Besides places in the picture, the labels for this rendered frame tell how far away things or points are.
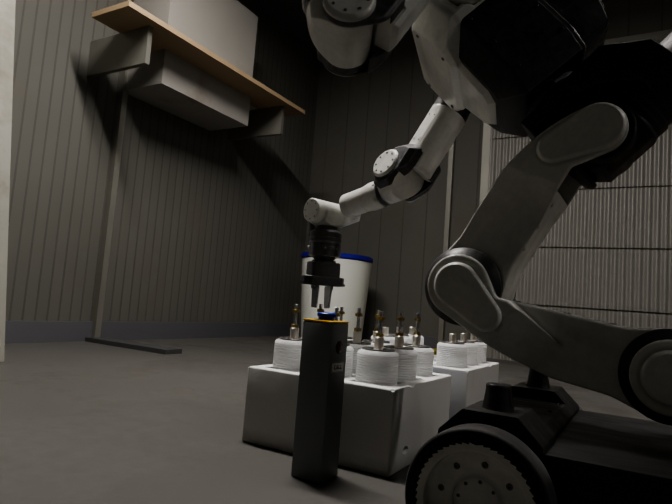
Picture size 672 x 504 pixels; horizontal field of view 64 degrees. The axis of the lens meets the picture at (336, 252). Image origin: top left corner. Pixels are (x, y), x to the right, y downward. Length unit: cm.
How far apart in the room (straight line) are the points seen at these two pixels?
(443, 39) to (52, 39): 289
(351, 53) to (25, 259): 277
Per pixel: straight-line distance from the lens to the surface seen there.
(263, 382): 134
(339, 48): 87
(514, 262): 101
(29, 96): 351
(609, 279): 442
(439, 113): 134
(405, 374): 133
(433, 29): 109
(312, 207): 145
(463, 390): 170
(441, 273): 99
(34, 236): 344
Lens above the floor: 35
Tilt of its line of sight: 5 degrees up
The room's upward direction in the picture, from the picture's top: 4 degrees clockwise
